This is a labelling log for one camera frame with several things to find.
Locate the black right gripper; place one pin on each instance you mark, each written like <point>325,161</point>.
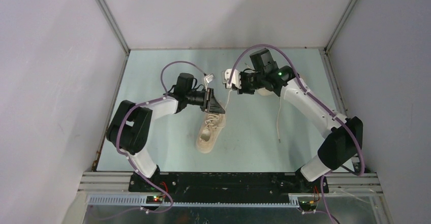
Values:
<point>243,90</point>

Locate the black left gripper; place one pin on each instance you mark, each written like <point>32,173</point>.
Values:
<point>209,103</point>

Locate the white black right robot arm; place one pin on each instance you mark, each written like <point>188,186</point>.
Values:
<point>342,135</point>

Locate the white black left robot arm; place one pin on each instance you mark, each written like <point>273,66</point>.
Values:
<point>130,126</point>

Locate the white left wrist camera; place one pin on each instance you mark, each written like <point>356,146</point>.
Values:
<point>208,78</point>

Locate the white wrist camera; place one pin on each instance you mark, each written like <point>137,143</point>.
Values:
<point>208,78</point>
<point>231,79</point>

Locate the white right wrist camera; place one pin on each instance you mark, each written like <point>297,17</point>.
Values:
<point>231,79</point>

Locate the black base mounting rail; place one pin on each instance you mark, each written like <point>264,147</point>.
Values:
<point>235,188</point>

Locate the aluminium frame rail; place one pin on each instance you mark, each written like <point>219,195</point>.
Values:
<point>128,189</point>

